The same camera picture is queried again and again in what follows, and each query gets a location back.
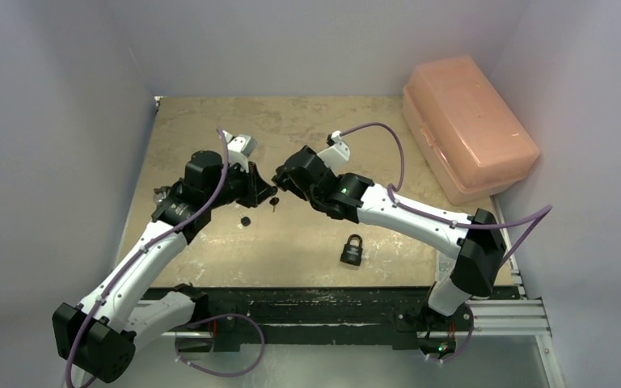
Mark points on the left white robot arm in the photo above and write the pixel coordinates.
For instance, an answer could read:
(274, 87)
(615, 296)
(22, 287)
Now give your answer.
(102, 333)

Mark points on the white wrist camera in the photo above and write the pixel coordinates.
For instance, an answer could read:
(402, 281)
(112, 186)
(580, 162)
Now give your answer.
(239, 150)
(337, 153)

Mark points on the clear screw organizer box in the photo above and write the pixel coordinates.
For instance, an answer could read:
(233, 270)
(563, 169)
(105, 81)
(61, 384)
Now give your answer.
(444, 266)

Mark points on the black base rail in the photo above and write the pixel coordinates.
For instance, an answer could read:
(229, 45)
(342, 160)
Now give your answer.
(390, 316)

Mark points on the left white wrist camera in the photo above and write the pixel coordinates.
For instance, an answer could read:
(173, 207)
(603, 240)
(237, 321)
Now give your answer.
(239, 150)

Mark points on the black padlock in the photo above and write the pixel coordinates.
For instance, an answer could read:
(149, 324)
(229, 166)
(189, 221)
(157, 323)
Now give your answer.
(352, 251)

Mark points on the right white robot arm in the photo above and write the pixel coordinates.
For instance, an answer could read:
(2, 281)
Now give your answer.
(472, 241)

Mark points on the pink plastic storage box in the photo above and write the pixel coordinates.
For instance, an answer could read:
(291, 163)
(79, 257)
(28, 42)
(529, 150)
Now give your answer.
(471, 140)

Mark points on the black head key pair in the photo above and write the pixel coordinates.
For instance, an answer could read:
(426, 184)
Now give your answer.
(274, 199)

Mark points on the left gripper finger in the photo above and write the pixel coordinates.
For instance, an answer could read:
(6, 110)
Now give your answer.
(252, 199)
(258, 189)

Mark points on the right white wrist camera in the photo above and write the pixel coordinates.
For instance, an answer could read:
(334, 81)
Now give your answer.
(337, 153)

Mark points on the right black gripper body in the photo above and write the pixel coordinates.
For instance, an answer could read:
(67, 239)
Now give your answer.
(291, 173)

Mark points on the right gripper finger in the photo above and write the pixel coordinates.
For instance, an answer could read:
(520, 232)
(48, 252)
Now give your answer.
(285, 173)
(287, 185)

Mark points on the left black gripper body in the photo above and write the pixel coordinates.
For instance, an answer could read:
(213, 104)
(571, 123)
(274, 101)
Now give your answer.
(237, 184)

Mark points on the steel wrench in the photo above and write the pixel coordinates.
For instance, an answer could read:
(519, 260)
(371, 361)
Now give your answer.
(158, 198)

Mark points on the small hammer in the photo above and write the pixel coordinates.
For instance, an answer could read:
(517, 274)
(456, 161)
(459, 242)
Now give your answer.
(162, 191)

